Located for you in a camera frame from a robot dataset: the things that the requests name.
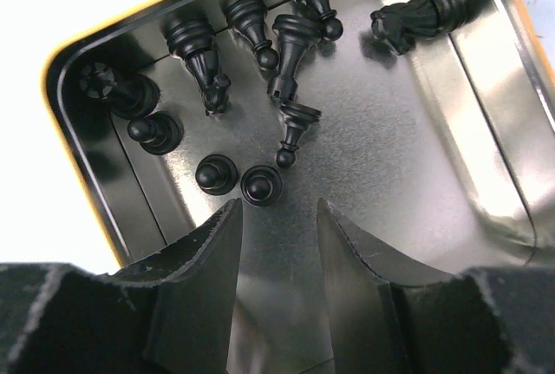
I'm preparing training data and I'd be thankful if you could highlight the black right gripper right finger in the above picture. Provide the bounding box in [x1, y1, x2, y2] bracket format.
[317, 200, 554, 373]

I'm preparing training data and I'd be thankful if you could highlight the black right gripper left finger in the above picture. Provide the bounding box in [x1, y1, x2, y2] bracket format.
[1, 200, 243, 373]

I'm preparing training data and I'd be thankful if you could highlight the pile of black chess pieces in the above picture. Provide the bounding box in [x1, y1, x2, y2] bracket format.
[92, 0, 469, 220]

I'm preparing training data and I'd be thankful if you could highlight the gold metal tin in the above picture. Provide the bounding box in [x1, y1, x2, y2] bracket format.
[39, 0, 555, 271]

